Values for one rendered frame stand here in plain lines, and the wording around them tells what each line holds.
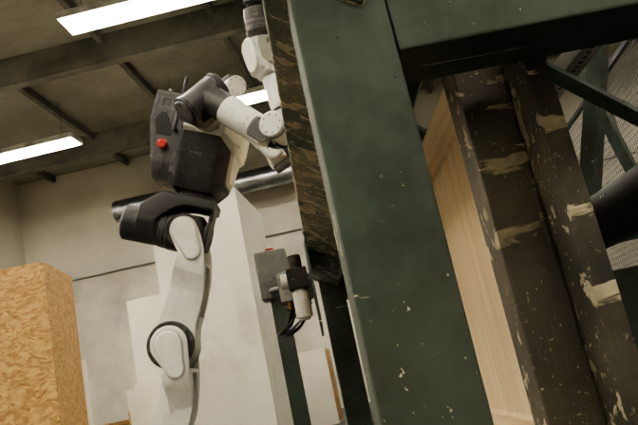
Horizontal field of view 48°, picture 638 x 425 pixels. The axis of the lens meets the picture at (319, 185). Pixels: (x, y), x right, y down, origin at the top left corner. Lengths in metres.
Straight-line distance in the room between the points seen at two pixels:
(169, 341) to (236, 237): 2.57
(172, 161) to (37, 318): 1.65
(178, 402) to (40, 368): 1.58
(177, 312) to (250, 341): 2.40
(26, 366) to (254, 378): 1.49
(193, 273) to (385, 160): 1.64
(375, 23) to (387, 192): 0.16
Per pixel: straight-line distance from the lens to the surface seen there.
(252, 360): 4.64
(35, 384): 3.74
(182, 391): 2.23
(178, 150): 2.30
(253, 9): 2.18
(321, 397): 7.27
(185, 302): 2.26
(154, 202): 2.32
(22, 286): 3.81
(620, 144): 3.11
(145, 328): 6.68
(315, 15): 0.69
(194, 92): 2.19
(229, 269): 4.71
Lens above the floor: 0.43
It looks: 15 degrees up
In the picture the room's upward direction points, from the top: 12 degrees counter-clockwise
